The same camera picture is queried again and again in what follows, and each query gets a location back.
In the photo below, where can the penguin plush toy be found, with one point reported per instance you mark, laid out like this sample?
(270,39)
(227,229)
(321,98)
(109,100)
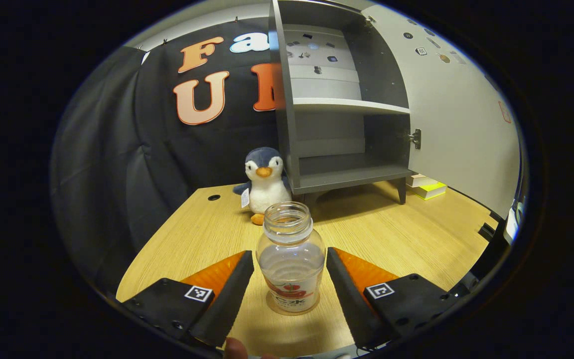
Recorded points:
(266,192)

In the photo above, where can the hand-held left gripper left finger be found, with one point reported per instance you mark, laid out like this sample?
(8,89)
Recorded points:
(227,299)

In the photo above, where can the black stand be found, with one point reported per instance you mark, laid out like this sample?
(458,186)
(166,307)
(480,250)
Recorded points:
(488,232)

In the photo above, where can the white cabinet shelf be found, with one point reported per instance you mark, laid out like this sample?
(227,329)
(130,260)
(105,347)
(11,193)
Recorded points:
(347,105)

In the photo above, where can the white-edged book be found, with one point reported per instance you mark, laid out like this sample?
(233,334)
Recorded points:
(421,180)

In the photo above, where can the yellow-edged book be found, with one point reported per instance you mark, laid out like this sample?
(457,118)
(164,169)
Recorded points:
(431,191)

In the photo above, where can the black backdrop cloth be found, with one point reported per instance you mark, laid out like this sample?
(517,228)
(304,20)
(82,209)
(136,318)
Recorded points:
(117,149)

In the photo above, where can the clear plastic bottle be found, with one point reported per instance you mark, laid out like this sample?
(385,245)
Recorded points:
(291,259)

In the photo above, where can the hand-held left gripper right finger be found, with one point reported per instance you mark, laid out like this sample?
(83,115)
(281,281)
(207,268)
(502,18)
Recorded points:
(349,294)

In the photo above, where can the white cabinet door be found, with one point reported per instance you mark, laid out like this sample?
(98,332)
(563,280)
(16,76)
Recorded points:
(456,124)

